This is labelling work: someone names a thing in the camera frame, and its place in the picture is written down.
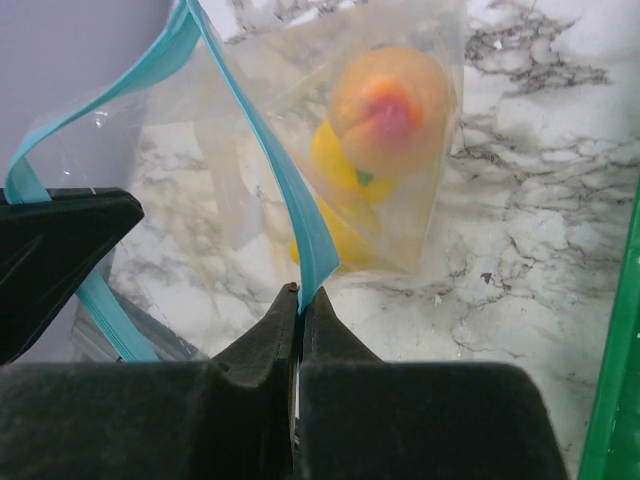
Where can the green plastic tray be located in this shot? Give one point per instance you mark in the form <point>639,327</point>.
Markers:
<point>611,447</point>

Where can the yellow lemon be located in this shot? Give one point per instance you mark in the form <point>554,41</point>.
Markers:
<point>327,156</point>

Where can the yellow peach with leaf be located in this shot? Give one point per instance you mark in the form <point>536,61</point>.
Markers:
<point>390,109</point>

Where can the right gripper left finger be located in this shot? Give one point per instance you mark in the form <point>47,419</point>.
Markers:
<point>227,417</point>

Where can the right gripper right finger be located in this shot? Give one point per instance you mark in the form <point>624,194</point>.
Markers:
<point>364,418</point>

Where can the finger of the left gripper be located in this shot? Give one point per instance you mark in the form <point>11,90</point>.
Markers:
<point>48,248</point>

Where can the clear zip bag teal zipper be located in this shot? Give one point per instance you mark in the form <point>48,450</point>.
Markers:
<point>212,136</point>

